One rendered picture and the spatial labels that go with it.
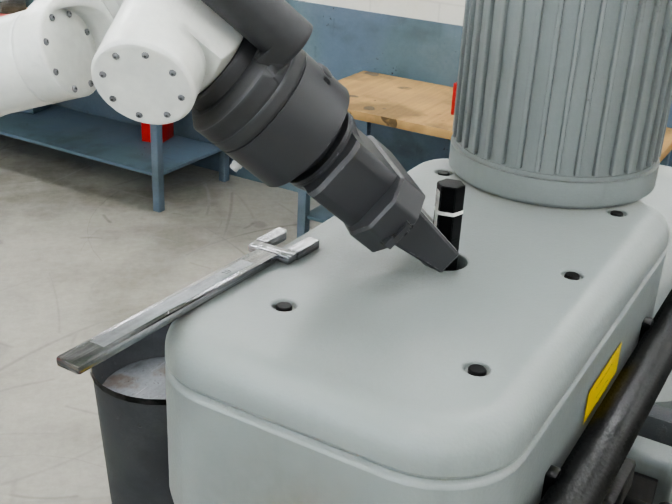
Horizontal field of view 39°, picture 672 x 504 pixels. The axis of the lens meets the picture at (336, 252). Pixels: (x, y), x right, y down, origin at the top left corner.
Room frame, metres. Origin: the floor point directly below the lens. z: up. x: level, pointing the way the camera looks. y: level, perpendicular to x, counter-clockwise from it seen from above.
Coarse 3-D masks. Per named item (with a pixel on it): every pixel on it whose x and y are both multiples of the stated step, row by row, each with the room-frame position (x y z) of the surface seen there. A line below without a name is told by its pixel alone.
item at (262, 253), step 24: (264, 240) 0.67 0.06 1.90; (312, 240) 0.68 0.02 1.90; (240, 264) 0.63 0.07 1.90; (264, 264) 0.64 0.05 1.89; (192, 288) 0.59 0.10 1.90; (216, 288) 0.59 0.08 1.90; (144, 312) 0.55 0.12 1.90; (168, 312) 0.55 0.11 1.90; (96, 336) 0.51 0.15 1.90; (120, 336) 0.52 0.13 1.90; (144, 336) 0.53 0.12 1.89; (72, 360) 0.49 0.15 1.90; (96, 360) 0.49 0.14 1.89
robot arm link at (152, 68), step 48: (144, 0) 0.58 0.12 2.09; (192, 0) 0.60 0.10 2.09; (240, 0) 0.58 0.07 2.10; (144, 48) 0.55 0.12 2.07; (192, 48) 0.57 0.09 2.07; (240, 48) 0.60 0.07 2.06; (288, 48) 0.59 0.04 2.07; (144, 96) 0.56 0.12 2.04; (192, 96) 0.56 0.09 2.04; (240, 96) 0.58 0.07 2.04; (288, 96) 0.59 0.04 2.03; (240, 144) 0.59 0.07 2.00
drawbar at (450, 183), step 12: (444, 180) 0.68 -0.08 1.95; (456, 180) 0.68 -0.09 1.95; (444, 192) 0.66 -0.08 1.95; (456, 192) 0.66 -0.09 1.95; (444, 204) 0.66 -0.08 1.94; (456, 204) 0.66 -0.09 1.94; (444, 216) 0.66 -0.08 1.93; (456, 216) 0.66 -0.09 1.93; (444, 228) 0.66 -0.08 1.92; (456, 228) 0.66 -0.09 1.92; (456, 240) 0.66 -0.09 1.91; (456, 264) 0.67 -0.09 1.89
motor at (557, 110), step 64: (512, 0) 0.82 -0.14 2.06; (576, 0) 0.80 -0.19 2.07; (640, 0) 0.80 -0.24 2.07; (512, 64) 0.81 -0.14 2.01; (576, 64) 0.79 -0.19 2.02; (640, 64) 0.80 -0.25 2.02; (512, 128) 0.81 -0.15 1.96; (576, 128) 0.79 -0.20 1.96; (640, 128) 0.81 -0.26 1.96; (512, 192) 0.80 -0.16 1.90; (576, 192) 0.79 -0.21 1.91; (640, 192) 0.82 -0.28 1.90
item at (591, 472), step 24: (648, 336) 0.72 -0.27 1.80; (648, 360) 0.68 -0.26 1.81; (624, 384) 0.64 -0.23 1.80; (648, 384) 0.64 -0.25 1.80; (600, 408) 0.61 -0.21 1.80; (624, 408) 0.60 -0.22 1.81; (648, 408) 0.62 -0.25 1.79; (600, 432) 0.57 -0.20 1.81; (624, 432) 0.58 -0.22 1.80; (576, 456) 0.54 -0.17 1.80; (600, 456) 0.54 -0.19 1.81; (624, 456) 0.56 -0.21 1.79; (552, 480) 0.52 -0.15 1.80; (576, 480) 0.51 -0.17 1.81; (600, 480) 0.52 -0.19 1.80
